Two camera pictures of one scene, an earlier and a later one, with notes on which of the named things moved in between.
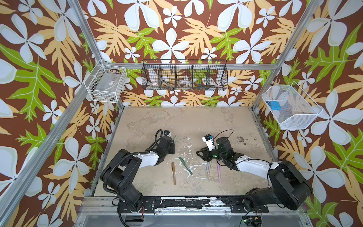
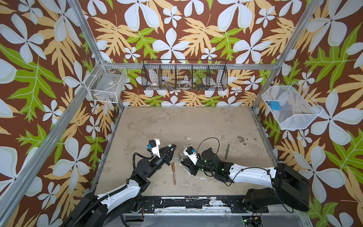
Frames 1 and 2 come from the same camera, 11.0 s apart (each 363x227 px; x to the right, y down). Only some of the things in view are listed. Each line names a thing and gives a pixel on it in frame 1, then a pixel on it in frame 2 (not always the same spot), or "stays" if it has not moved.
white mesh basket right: [292, 107] stays
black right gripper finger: [205, 149] → [186, 161]
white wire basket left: [106, 83] stays
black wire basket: [185, 74] stays
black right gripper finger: [207, 156] → [190, 165]
